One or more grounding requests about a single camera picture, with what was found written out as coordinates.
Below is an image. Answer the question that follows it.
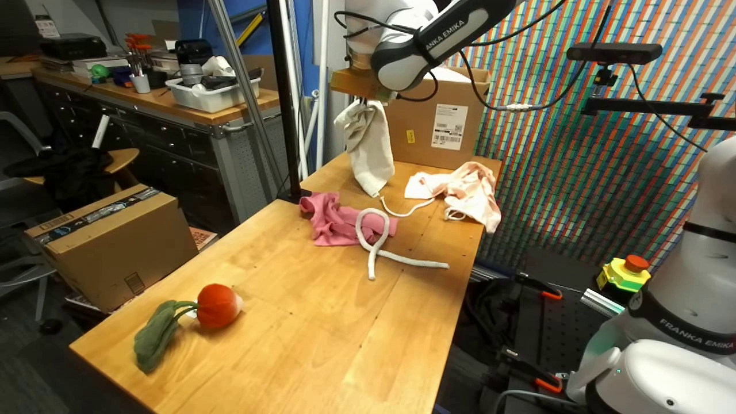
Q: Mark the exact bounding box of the thin white cord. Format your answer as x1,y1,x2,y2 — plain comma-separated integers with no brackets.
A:
377,192,437,220

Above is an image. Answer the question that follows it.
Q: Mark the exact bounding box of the pink cloth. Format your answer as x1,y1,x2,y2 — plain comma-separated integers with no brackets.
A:
297,189,399,251

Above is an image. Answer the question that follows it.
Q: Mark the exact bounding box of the thick white rope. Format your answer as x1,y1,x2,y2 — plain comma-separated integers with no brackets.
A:
351,204,452,283

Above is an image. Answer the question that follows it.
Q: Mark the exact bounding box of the white towel cloth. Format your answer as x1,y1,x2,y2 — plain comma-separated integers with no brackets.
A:
330,96,397,199

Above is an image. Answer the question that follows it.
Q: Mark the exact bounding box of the pale printed fabric bag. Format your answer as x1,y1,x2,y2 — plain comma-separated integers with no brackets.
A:
403,159,505,234

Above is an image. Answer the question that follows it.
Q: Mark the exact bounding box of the red radish plush toy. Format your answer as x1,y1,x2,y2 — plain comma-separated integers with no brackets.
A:
130,281,245,378

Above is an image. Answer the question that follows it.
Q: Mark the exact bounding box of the labelled cardboard box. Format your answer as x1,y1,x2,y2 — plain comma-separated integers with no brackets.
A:
381,65,494,173

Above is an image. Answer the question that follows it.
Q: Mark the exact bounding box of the black vertical stand pole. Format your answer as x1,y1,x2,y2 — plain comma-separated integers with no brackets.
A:
265,0,307,204

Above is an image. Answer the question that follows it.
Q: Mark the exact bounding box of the silver slanted metal pole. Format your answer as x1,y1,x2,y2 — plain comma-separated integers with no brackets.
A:
204,0,289,197

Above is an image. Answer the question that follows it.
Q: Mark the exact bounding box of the white plastic bin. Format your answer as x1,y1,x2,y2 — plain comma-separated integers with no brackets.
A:
162,72,265,114

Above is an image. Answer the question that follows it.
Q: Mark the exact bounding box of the wooden top workbench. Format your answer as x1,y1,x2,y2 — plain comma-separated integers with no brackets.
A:
32,66,283,225

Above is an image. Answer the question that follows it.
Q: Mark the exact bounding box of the wooden stool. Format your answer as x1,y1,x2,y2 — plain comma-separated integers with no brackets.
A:
21,144,143,190

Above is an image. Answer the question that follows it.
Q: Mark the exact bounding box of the large brown cardboard box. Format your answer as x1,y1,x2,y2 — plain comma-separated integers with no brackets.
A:
21,181,199,313

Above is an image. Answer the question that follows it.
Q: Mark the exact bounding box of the white cup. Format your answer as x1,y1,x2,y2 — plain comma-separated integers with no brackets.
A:
128,69,153,96

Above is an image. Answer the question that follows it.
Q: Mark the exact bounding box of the yellow red emergency stop button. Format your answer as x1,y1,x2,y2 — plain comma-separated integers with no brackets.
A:
594,252,656,297

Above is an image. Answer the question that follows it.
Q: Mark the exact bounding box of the black bag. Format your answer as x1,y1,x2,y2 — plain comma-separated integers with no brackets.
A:
1,146,115,214

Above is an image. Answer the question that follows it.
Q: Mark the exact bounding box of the small green object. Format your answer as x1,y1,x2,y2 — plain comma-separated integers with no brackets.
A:
85,61,112,85

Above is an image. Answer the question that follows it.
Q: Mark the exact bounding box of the black flat case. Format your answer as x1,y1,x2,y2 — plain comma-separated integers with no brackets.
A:
37,34,108,61

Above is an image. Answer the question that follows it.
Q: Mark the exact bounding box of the black clamp orange handle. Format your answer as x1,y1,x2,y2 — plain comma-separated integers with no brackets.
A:
499,348,573,399
510,269,567,304

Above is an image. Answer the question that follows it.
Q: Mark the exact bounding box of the black camera on mount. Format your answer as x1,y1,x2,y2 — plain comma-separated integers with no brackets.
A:
565,39,667,66

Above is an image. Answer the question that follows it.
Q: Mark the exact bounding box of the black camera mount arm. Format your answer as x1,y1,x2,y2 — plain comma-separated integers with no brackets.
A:
580,65,736,133

